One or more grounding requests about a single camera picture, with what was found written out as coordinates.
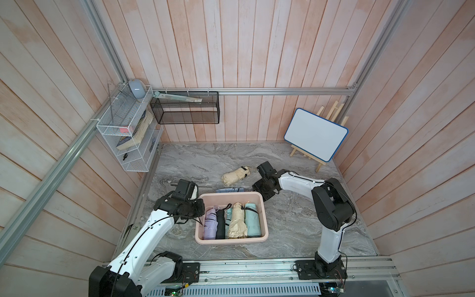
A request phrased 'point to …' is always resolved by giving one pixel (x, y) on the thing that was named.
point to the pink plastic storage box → (258, 198)
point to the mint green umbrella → (252, 221)
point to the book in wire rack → (137, 135)
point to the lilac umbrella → (211, 224)
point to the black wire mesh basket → (172, 111)
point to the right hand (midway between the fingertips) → (253, 191)
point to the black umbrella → (221, 229)
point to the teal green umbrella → (228, 216)
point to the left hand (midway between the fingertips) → (202, 212)
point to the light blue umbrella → (230, 190)
